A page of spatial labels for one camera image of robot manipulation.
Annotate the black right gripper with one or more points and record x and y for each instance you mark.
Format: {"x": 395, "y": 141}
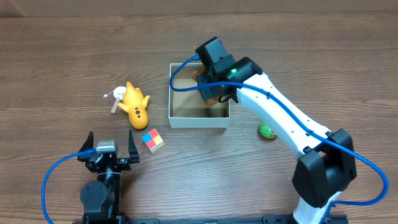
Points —
{"x": 206, "y": 88}

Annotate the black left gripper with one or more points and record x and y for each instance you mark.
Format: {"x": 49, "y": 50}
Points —
{"x": 109, "y": 162}

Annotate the brown plush animal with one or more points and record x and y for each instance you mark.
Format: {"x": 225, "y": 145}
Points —
{"x": 195, "y": 75}

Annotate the multicoloured cube puzzle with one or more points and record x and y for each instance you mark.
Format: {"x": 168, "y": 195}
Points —
{"x": 153, "y": 140}

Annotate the yellow plastic toy figure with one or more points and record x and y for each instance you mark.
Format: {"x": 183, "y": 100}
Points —
{"x": 134, "y": 104}

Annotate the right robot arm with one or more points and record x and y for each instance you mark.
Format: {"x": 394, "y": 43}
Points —
{"x": 325, "y": 160}

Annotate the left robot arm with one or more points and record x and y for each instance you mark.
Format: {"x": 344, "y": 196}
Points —
{"x": 101, "y": 198}

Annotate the white cardboard box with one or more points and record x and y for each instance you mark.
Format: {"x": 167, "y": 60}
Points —
{"x": 188, "y": 109}

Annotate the green numbered ball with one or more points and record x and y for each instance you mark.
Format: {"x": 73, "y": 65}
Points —
{"x": 266, "y": 131}

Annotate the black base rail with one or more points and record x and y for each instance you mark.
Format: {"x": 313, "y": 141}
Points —
{"x": 266, "y": 219}

